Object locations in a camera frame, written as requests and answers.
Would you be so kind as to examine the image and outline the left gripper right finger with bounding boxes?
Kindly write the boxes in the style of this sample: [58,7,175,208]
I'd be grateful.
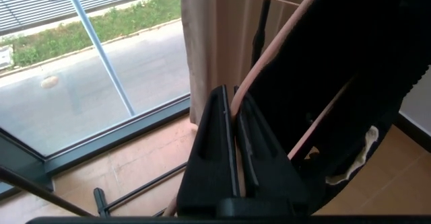
[234,85,310,218]

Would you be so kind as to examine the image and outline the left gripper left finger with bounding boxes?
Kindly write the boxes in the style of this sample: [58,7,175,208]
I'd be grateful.
[176,85,241,218]

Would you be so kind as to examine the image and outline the black shorts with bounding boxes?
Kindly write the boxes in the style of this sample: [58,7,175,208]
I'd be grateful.
[248,0,431,215]

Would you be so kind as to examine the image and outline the black clothes rack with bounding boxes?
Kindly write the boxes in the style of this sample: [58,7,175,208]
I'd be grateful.
[0,0,276,218]

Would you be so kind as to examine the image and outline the beige curtain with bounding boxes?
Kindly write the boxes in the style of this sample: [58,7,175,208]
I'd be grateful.
[180,0,319,126]

